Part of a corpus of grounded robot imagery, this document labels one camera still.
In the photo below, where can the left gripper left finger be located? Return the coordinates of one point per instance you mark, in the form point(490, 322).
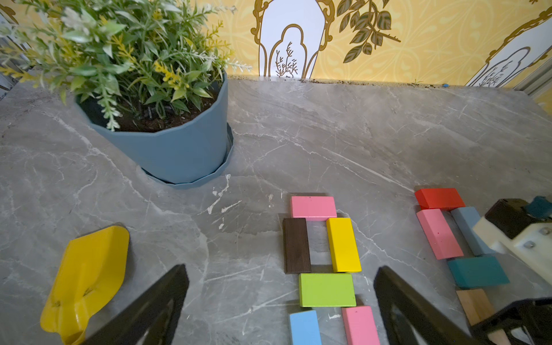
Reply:
point(153, 317)

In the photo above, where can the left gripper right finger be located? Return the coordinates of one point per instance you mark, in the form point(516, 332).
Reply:
point(406, 313)

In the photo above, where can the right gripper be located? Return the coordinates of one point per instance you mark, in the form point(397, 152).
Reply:
point(533, 315)

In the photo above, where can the pink block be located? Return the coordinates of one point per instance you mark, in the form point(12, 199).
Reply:
point(438, 232)
point(313, 208)
point(360, 326)

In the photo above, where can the wooden block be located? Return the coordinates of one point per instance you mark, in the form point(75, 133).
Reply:
point(477, 308)

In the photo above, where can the teal block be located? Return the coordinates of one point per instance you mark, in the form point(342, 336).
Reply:
point(477, 272)

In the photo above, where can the yellow block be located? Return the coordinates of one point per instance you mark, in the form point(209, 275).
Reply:
point(343, 247)

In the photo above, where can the green block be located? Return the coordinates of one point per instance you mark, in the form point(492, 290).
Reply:
point(326, 290)

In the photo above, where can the light blue block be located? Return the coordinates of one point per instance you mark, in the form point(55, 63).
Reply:
point(466, 218)
point(304, 328)

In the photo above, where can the red block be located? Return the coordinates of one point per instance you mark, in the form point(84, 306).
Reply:
point(446, 199)

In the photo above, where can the dark brown block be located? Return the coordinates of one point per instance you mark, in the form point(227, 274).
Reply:
point(296, 246)

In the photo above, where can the yellow toy shovel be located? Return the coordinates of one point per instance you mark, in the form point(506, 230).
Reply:
point(91, 272)

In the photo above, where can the potted green plant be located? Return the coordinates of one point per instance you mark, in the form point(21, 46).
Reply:
point(148, 76)

